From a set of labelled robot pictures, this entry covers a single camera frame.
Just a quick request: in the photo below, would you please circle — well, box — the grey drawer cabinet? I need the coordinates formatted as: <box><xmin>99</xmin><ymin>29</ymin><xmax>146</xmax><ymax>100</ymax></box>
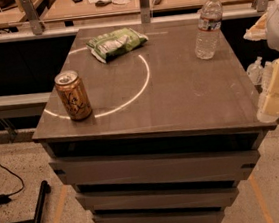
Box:
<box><xmin>34</xmin><ymin>20</ymin><xmax>269</xmax><ymax>223</ymax></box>

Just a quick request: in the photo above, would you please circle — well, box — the orange soda can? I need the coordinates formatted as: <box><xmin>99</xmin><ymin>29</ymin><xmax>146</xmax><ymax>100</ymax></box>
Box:
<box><xmin>54</xmin><ymin>70</ymin><xmax>92</xmax><ymax>121</ymax></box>

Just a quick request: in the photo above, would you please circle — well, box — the green chip bag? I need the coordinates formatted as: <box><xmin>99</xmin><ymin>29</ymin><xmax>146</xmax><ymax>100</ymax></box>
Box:
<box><xmin>86</xmin><ymin>27</ymin><xmax>148</xmax><ymax>63</ymax></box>

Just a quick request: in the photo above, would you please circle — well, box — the clear plastic water bottle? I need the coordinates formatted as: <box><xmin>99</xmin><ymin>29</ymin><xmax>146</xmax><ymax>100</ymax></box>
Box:
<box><xmin>195</xmin><ymin>0</ymin><xmax>223</xmax><ymax>60</ymax></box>

